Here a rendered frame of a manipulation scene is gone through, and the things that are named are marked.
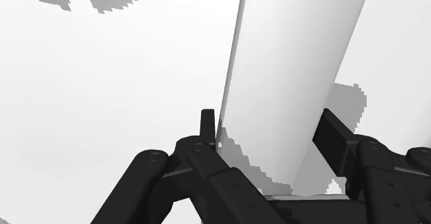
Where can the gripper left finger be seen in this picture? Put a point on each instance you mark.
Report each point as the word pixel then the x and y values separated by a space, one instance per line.
pixel 202 169

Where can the white box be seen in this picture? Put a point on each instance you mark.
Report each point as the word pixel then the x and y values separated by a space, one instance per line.
pixel 286 81

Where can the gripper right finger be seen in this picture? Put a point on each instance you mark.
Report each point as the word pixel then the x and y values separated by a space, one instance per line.
pixel 377 176

